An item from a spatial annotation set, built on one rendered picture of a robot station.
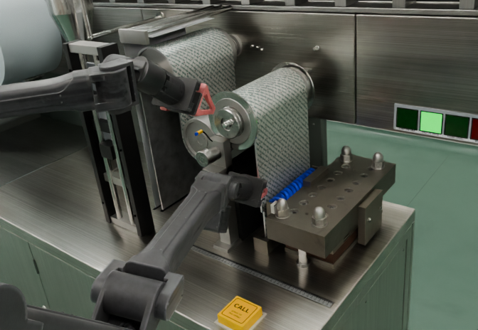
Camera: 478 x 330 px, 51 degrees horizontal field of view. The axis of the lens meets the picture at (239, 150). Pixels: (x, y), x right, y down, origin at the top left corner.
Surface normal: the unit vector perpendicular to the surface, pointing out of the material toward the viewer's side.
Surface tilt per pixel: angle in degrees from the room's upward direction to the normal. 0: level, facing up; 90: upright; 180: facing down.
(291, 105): 90
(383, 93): 90
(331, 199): 0
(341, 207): 0
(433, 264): 0
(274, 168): 90
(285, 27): 90
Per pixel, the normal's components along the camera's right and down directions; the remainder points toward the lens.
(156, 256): 0.10, -0.93
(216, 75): 0.79, 0.22
